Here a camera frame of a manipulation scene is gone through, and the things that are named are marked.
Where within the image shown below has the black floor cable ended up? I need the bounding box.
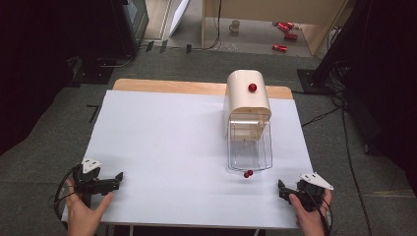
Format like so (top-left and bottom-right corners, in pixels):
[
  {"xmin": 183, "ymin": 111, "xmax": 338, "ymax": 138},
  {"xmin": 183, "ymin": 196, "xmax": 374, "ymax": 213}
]
[{"xmin": 300, "ymin": 82, "xmax": 375, "ymax": 236}]

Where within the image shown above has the black tape mark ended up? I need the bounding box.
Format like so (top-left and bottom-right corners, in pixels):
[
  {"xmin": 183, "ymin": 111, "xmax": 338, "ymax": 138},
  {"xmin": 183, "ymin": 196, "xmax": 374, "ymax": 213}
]
[{"xmin": 86, "ymin": 103, "xmax": 100, "ymax": 124}]

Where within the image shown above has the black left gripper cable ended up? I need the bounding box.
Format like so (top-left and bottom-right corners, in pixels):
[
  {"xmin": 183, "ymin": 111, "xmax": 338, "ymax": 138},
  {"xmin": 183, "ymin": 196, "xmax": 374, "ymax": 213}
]
[{"xmin": 52, "ymin": 163, "xmax": 83, "ymax": 230}]

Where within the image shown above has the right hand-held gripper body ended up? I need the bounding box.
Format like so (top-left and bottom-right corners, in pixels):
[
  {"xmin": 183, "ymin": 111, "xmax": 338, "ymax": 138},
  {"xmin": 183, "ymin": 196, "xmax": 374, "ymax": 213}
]
[{"xmin": 288, "ymin": 172, "xmax": 335, "ymax": 212}]

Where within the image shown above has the monitor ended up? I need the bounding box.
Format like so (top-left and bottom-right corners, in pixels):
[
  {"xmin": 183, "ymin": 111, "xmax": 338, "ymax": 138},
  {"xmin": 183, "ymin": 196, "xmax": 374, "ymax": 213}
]
[{"xmin": 121, "ymin": 0, "xmax": 150, "ymax": 41}]

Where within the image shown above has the person's right hand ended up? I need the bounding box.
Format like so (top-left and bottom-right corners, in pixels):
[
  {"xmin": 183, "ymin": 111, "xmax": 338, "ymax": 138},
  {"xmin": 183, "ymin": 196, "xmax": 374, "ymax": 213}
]
[{"xmin": 288, "ymin": 188, "xmax": 334, "ymax": 236}]

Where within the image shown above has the cream box with red knob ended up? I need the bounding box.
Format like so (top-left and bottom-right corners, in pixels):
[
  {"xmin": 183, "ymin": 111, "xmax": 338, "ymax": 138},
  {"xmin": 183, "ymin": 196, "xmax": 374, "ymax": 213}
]
[{"xmin": 223, "ymin": 69, "xmax": 272, "ymax": 143}]

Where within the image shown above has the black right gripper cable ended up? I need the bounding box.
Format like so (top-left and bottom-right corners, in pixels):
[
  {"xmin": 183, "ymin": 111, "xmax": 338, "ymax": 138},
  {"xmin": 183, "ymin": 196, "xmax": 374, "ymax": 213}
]
[{"xmin": 303, "ymin": 190, "xmax": 334, "ymax": 236}]

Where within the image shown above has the black hanging cable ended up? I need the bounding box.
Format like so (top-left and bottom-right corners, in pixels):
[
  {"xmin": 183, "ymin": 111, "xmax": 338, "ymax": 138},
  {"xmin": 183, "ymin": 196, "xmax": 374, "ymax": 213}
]
[{"xmin": 191, "ymin": 0, "xmax": 223, "ymax": 51}]

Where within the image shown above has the black stand with base plate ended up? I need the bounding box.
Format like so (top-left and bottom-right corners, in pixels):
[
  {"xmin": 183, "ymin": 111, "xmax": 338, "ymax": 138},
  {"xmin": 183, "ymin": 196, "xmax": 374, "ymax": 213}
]
[{"xmin": 296, "ymin": 0, "xmax": 372, "ymax": 96}]

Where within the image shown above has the white paper sheet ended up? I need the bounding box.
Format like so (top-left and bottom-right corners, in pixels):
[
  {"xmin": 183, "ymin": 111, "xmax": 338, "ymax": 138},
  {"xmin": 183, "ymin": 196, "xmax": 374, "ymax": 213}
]
[{"xmin": 61, "ymin": 89, "xmax": 315, "ymax": 230}]

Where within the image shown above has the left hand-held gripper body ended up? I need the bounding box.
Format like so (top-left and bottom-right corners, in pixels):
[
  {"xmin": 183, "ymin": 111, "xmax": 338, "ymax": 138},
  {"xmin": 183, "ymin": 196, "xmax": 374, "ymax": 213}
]
[{"xmin": 72, "ymin": 157, "xmax": 121, "ymax": 199}]

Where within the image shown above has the person's left hand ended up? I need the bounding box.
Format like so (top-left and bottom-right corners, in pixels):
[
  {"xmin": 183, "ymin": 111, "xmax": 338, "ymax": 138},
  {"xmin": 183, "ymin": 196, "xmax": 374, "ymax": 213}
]
[{"xmin": 64, "ymin": 178, "xmax": 115, "ymax": 236}]

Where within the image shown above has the clear door with red knob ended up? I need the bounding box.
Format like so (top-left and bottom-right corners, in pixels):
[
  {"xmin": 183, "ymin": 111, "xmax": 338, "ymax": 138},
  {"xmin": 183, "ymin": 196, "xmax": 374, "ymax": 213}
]
[{"xmin": 225, "ymin": 112, "xmax": 274, "ymax": 179}]

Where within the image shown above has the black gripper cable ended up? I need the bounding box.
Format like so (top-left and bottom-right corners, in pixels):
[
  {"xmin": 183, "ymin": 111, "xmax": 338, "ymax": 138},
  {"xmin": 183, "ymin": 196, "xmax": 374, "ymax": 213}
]
[
  {"xmin": 303, "ymin": 190, "xmax": 334, "ymax": 236},
  {"xmin": 52, "ymin": 163, "xmax": 83, "ymax": 230}
]

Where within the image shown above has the white board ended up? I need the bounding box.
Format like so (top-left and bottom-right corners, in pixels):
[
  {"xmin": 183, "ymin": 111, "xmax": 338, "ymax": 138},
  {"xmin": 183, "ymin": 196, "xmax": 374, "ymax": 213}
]
[{"xmin": 168, "ymin": 0, "xmax": 192, "ymax": 37}]

